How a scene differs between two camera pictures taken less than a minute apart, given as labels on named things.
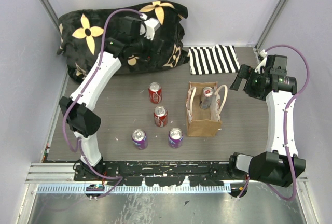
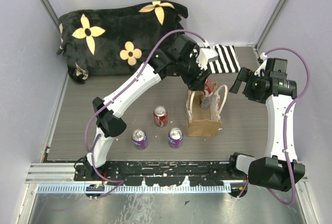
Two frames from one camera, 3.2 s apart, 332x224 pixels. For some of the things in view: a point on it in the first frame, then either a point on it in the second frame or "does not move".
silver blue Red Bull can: [206, 98] does not move
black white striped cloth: [219, 58] does not move
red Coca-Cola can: [155, 91] to [208, 85]
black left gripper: [152, 56] to [194, 83]
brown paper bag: [202, 122] does not move
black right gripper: [246, 72] does not move
